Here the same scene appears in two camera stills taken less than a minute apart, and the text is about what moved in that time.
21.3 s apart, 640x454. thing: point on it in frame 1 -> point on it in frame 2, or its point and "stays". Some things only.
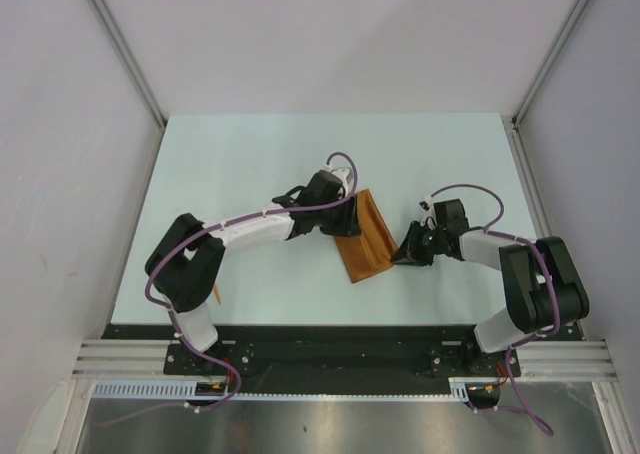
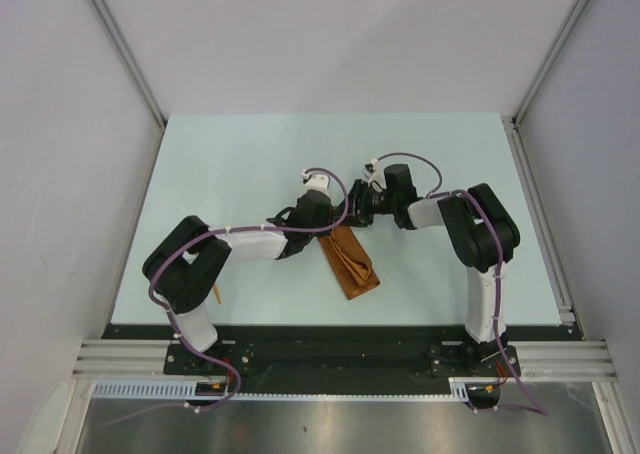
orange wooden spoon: (217, 294) stays
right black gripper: (411, 253) -> (358, 211)
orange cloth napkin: (371, 252) -> (350, 261)
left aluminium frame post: (123, 47) stays
